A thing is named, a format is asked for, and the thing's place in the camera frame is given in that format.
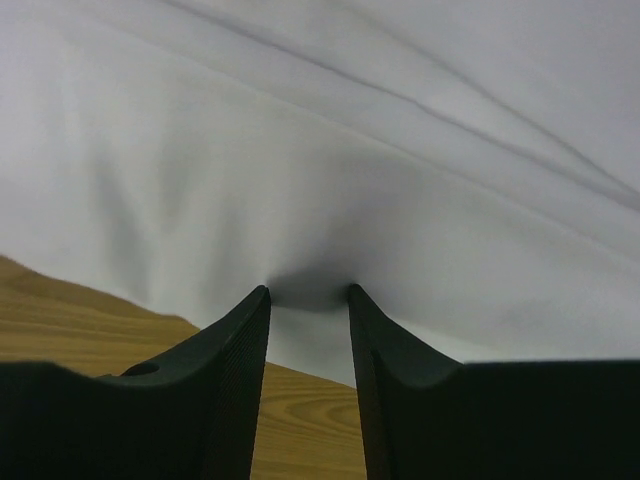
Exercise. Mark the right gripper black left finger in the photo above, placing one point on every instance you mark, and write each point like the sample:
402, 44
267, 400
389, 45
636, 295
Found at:
188, 413

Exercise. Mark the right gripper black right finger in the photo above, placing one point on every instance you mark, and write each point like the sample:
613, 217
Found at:
426, 416

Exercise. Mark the white t shirt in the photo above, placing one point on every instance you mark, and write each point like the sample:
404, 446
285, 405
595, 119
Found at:
474, 165

